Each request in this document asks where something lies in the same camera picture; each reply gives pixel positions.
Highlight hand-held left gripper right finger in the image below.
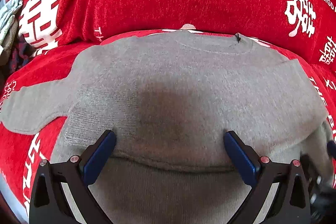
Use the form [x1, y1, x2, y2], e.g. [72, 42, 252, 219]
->
[223, 131, 312, 224]

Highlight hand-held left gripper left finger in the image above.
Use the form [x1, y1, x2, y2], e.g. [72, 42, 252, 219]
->
[29, 130, 117, 224]

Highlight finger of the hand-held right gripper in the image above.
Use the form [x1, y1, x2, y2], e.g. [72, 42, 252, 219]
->
[327, 140, 336, 160]

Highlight grey knit sweater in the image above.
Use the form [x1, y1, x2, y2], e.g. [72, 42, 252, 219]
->
[0, 30, 336, 224]

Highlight dark patterned cloth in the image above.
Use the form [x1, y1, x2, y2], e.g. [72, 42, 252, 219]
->
[8, 36, 38, 75]

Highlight pale grey crumpled garment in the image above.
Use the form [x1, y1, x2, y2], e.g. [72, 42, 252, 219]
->
[0, 0, 24, 67]

